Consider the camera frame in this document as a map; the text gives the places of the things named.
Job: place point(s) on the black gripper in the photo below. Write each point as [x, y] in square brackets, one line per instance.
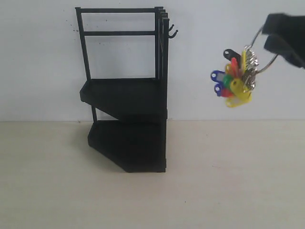
[286, 25]

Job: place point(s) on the bunch of colourful key tags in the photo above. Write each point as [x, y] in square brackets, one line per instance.
[238, 79]

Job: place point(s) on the black metal double hook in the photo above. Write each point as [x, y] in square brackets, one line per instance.
[171, 36]

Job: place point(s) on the black two-tier metal shelf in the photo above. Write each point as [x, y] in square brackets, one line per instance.
[130, 114]

